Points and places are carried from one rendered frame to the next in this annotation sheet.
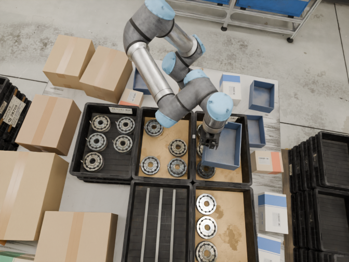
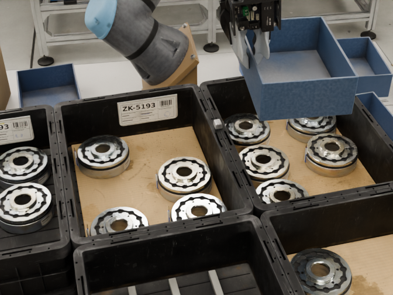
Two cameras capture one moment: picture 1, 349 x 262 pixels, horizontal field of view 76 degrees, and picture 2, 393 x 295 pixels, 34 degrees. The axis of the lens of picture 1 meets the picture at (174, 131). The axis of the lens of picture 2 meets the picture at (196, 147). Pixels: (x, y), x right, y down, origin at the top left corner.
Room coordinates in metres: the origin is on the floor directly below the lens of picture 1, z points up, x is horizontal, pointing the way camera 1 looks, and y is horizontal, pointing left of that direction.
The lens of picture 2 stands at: (-0.52, 0.06, 1.67)
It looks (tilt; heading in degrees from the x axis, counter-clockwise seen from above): 39 degrees down; 353
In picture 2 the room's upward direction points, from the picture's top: 1 degrees counter-clockwise
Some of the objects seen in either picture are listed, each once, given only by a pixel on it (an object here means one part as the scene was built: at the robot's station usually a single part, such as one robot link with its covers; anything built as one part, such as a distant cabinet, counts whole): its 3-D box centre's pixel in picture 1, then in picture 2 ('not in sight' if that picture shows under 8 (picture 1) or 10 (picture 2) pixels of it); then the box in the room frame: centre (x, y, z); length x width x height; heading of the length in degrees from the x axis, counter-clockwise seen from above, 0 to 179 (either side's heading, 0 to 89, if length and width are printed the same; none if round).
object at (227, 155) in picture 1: (221, 144); (292, 65); (0.37, -0.22, 1.11); 0.20 x 0.15 x 0.07; 0
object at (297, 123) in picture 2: not in sight; (312, 118); (0.55, -0.32, 0.86); 0.10 x 0.10 x 0.01
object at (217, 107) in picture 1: (217, 110); not in sight; (0.35, -0.12, 1.42); 0.09 x 0.08 x 0.11; 38
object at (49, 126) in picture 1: (51, 125); not in sight; (0.43, 0.72, 0.78); 0.30 x 0.22 x 0.16; 2
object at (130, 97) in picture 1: (131, 103); not in sight; (0.69, 0.31, 0.74); 0.16 x 0.12 x 0.07; 175
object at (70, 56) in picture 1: (72, 62); not in sight; (0.89, 0.75, 0.78); 0.30 x 0.22 x 0.16; 2
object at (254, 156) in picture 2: not in sight; (262, 160); (0.42, -0.19, 0.86); 0.05 x 0.05 x 0.01
